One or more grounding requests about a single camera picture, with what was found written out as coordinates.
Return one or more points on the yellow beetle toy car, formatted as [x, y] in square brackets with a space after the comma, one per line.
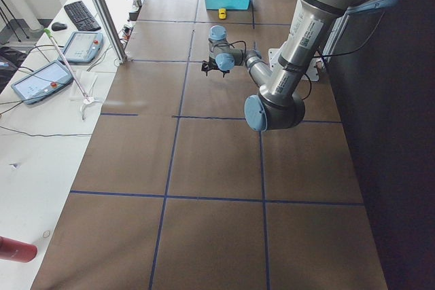
[222, 14]

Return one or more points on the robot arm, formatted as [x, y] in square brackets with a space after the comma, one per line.
[277, 105]

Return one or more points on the upper teach pendant tablet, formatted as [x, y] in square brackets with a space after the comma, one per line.
[82, 47]

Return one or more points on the teach pendant tablet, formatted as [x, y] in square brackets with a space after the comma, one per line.
[82, 47]
[43, 83]

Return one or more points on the black computer keyboard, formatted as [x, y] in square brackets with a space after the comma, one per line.
[81, 17]

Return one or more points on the lower teach pendant tablet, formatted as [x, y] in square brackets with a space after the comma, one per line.
[43, 83]

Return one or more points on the black computer mouse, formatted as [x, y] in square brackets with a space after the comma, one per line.
[58, 26]

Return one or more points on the red cylinder bottle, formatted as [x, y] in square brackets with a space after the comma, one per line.
[14, 250]

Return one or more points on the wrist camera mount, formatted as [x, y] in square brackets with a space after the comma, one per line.
[210, 66]

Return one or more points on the aluminium frame post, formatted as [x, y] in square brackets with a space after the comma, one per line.
[110, 29]

